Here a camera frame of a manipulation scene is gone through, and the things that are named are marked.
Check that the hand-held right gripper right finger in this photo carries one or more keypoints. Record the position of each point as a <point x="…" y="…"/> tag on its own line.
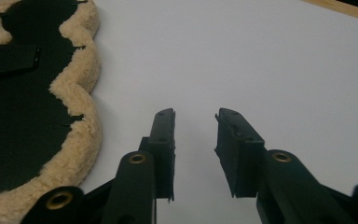
<point x="279" y="186"/>

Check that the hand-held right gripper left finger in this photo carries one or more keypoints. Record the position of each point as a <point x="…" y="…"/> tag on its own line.
<point x="133" y="186"/>

